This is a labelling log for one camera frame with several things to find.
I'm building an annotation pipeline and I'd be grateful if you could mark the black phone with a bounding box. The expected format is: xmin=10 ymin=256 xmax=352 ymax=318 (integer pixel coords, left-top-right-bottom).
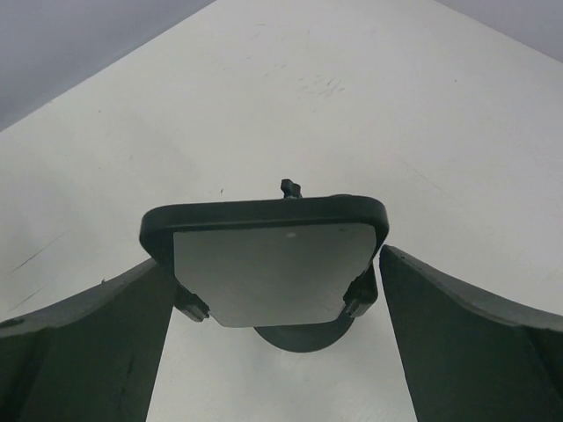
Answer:
xmin=138 ymin=193 xmax=391 ymax=330

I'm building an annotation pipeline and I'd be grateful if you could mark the black clamp mount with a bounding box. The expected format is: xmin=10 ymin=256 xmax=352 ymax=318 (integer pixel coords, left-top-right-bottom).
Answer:
xmin=173 ymin=178 xmax=379 ymax=324

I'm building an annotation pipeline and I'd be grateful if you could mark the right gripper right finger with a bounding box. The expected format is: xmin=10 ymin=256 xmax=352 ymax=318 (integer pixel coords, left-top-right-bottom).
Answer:
xmin=379 ymin=245 xmax=562 ymax=421

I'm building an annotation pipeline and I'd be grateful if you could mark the black round stand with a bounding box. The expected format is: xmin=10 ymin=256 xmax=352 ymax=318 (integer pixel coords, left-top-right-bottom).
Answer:
xmin=254 ymin=316 xmax=355 ymax=353

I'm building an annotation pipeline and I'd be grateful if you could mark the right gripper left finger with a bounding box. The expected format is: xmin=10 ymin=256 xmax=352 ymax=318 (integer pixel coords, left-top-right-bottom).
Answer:
xmin=1 ymin=259 xmax=176 ymax=421

